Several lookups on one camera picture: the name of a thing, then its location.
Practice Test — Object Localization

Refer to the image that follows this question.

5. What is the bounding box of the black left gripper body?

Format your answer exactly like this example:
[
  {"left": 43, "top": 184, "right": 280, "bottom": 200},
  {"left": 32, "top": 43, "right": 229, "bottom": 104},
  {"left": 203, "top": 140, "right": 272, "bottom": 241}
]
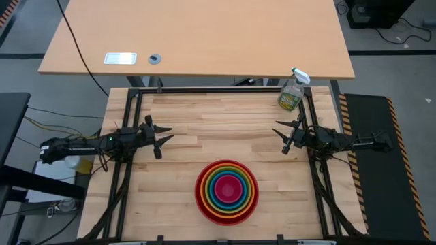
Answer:
[{"left": 135, "top": 114, "right": 164, "bottom": 160}]

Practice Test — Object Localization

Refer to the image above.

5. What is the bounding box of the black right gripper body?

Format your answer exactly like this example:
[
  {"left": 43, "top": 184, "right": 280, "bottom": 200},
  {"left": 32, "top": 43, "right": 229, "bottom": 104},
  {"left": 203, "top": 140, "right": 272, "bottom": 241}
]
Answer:
[{"left": 281, "top": 113, "right": 316, "bottom": 155}]

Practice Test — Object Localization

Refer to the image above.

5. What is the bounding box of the magenta plastic bowl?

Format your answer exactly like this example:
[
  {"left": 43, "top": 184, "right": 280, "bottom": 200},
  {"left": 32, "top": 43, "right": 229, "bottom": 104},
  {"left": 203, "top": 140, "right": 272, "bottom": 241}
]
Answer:
[{"left": 213, "top": 174, "right": 243, "bottom": 205}]

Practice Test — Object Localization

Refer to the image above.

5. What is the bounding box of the blue plastic bowl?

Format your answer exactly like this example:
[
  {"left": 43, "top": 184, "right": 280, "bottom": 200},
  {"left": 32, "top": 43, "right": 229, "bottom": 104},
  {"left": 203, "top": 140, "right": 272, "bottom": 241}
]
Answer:
[{"left": 208, "top": 169, "right": 247, "bottom": 209}]

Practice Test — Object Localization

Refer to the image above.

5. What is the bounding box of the green plastic bowl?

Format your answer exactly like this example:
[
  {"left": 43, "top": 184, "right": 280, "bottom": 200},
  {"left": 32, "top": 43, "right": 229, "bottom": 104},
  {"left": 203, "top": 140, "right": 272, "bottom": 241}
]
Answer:
[{"left": 206, "top": 167, "right": 250, "bottom": 212}]

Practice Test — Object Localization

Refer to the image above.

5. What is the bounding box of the yellow plastic bowl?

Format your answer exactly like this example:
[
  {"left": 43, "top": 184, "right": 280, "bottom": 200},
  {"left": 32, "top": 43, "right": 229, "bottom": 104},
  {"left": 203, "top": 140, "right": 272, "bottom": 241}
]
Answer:
[{"left": 202, "top": 165, "right": 253, "bottom": 216}]

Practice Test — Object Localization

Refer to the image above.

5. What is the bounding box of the nested rainbow bowls stack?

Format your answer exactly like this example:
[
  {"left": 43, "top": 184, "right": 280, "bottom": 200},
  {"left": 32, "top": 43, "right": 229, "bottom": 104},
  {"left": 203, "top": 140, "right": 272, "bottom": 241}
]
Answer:
[{"left": 194, "top": 159, "right": 260, "bottom": 227}]

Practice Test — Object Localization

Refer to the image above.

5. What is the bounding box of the green spray bottle white trigger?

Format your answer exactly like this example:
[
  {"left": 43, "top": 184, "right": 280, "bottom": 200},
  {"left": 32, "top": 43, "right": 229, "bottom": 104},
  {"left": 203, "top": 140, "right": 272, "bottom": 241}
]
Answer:
[{"left": 277, "top": 67, "right": 311, "bottom": 112}]

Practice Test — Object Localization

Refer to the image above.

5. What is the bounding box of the clear yellowish plastic bottle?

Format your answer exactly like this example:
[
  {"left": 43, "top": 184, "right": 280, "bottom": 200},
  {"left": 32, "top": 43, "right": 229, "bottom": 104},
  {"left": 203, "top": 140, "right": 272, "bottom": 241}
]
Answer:
[{"left": 64, "top": 155, "right": 93, "bottom": 175}]

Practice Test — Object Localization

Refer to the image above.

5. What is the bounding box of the white rectangular desk panel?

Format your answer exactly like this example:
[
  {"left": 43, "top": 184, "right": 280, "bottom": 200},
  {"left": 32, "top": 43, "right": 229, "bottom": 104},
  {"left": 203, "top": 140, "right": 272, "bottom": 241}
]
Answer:
[{"left": 103, "top": 52, "right": 138, "bottom": 66}]

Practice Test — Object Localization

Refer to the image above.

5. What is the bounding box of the black hazard-striped floor mat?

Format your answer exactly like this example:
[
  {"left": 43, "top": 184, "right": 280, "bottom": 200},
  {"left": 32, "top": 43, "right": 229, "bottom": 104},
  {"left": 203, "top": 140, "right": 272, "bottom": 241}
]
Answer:
[{"left": 337, "top": 93, "right": 432, "bottom": 242}]

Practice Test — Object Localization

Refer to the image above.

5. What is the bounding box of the orange plastic bowl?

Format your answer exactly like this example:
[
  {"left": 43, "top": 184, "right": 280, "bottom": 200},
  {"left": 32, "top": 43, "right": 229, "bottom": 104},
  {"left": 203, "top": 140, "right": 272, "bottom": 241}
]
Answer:
[{"left": 199, "top": 162, "right": 256, "bottom": 220}]

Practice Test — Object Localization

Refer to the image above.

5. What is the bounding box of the white flat board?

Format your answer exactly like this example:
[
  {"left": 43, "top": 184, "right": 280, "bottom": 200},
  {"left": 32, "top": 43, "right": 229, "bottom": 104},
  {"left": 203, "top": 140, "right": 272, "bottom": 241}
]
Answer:
[{"left": 25, "top": 159, "right": 78, "bottom": 204}]

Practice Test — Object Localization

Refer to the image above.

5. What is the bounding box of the light wooden desk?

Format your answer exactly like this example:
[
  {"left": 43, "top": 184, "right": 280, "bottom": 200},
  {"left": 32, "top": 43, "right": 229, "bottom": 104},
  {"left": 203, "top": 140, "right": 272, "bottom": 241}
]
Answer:
[{"left": 37, "top": 0, "right": 356, "bottom": 81}]

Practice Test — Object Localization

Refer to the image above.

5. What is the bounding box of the black side table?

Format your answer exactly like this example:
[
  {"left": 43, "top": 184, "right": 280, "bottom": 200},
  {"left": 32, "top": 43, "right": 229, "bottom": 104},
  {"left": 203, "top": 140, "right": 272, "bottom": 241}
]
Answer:
[{"left": 0, "top": 91, "right": 86, "bottom": 205}]

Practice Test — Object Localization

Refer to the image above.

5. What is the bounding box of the black equipment box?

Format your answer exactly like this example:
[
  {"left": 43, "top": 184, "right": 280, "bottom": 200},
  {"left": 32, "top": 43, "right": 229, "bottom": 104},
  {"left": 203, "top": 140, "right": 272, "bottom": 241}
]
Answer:
[{"left": 345, "top": 0, "right": 417, "bottom": 30}]

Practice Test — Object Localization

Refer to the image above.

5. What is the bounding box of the black aluminium table frame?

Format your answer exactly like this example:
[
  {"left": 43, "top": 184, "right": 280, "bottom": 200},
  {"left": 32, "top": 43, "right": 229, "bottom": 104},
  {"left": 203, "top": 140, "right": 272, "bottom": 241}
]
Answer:
[{"left": 80, "top": 86, "right": 368, "bottom": 245}]

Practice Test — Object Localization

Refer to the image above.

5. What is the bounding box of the yellow cable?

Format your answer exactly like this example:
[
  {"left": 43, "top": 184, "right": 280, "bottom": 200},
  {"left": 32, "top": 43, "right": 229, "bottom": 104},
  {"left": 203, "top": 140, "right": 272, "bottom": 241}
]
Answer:
[{"left": 22, "top": 115, "right": 100, "bottom": 140}]

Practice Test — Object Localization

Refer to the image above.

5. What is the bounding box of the long black cable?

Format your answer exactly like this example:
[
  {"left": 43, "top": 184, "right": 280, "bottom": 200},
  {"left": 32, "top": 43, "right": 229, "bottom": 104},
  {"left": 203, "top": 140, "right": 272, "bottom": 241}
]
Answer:
[{"left": 55, "top": 0, "right": 110, "bottom": 98}]

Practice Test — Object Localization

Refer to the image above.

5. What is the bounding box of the black floor cable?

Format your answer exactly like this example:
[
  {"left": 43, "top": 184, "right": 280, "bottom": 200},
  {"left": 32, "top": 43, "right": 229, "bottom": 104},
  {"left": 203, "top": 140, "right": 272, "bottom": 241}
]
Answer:
[{"left": 373, "top": 16, "right": 433, "bottom": 46}]

